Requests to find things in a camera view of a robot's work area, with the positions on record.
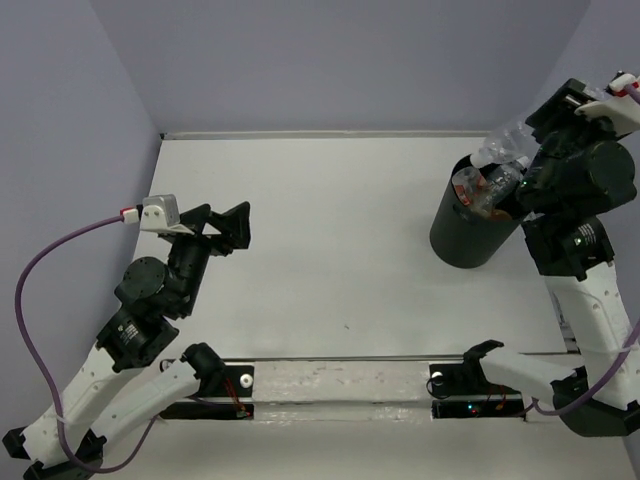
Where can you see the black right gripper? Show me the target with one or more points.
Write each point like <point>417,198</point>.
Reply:
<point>561,107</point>

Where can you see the white-capped clear bottle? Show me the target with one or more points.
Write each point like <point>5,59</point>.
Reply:
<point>499,184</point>

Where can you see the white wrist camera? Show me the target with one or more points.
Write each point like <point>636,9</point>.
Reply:
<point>621,107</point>
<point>157,214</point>

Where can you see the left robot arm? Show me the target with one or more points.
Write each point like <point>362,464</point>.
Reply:
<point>94,412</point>

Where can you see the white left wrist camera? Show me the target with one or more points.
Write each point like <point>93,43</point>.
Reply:
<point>157,214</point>

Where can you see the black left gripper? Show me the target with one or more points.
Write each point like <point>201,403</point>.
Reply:
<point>236,222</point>

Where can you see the black cylindrical bin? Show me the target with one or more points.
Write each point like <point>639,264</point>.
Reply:
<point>463,239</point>

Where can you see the large clear unlabelled bottle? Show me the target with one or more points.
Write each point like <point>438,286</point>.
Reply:
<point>514,139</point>

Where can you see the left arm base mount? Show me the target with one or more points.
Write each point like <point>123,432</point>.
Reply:
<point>224,393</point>

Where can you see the red-capped red-label bottle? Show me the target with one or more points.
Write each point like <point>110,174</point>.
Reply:
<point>472,188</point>

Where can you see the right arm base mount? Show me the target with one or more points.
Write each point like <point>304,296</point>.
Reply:
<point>461,391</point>

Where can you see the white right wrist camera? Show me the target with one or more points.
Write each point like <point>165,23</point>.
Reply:
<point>621,107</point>

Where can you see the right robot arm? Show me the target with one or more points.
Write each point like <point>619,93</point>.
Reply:
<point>580,170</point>

